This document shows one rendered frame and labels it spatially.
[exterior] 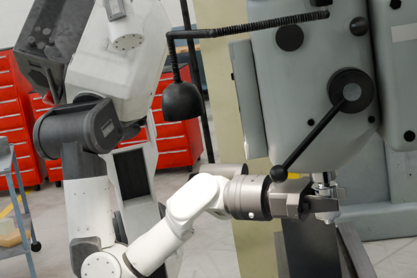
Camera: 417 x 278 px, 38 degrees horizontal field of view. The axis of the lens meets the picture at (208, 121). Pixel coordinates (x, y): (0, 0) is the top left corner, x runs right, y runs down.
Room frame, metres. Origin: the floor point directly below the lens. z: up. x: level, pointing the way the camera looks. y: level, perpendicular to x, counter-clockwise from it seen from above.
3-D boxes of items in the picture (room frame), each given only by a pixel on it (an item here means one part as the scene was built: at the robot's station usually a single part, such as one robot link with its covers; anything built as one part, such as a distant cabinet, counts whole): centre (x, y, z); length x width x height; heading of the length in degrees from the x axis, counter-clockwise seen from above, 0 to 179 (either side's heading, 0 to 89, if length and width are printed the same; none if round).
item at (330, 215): (1.03, -0.19, 1.23); 0.05 x 0.05 x 0.05
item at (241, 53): (1.04, -0.08, 1.45); 0.04 x 0.04 x 0.21; 85
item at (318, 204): (1.00, -0.17, 1.24); 0.06 x 0.02 x 0.03; 62
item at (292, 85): (1.03, -0.19, 1.47); 0.21 x 0.19 x 0.32; 175
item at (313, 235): (1.39, -0.19, 1.04); 0.22 x 0.12 x 0.20; 174
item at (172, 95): (1.03, 0.04, 1.47); 0.07 x 0.07 x 0.06
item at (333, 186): (1.03, -0.19, 1.26); 0.05 x 0.05 x 0.01
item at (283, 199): (1.07, -0.11, 1.24); 0.13 x 0.12 x 0.10; 152
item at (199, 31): (0.94, 0.00, 1.58); 0.17 x 0.01 x 0.01; 24
